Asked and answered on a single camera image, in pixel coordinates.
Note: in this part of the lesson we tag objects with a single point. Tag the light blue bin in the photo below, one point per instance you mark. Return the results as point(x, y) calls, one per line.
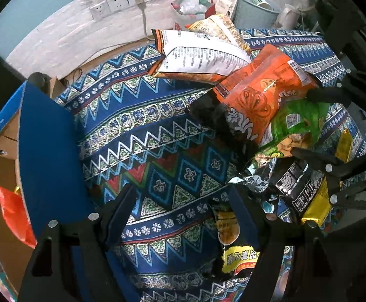
point(249, 12)

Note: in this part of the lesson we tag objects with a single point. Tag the white green container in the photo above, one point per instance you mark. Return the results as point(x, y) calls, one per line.
point(264, 2)

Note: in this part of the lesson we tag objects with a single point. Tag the orange black snack bag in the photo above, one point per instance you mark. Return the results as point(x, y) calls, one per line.
point(255, 91)

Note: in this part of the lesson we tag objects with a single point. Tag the white kettle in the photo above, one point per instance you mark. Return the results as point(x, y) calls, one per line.
point(288, 17)

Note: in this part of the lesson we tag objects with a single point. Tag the green snack bag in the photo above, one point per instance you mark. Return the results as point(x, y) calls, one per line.
point(296, 116)

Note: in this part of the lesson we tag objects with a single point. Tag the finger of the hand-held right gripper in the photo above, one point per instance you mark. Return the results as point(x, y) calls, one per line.
point(327, 95)
point(315, 159)

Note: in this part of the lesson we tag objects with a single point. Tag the yellow snack packet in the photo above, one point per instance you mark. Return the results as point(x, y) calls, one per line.
point(317, 204)

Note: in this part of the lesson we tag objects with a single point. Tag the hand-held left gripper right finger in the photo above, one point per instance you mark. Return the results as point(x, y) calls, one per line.
point(244, 217)

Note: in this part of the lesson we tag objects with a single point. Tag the black cylindrical device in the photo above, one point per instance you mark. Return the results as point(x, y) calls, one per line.
point(38, 80)

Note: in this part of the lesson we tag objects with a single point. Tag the silver foil snack bag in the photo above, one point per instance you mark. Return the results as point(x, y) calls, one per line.
point(253, 176)

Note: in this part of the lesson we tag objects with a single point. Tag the crumpled plastic wrappers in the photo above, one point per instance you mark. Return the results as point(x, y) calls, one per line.
point(190, 1)

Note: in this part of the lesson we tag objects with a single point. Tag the yellow orange snack bag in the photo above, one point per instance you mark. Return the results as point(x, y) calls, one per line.
point(217, 26)

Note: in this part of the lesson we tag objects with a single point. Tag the blue patterned blanket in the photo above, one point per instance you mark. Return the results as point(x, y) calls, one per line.
point(157, 132)

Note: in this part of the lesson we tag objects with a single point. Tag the white-backed orange snack bag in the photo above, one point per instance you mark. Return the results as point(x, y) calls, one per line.
point(198, 56)

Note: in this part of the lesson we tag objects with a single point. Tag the red orange snack packet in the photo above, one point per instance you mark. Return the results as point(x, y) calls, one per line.
point(12, 214)

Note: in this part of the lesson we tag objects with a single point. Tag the black yellow snack bag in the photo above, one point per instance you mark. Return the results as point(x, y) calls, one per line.
point(233, 258)

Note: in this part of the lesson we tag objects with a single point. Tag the cardboard box with blue flap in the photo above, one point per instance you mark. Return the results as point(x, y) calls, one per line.
point(50, 148)

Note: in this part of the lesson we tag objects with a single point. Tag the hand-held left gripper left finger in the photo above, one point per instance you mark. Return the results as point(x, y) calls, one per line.
point(121, 210)

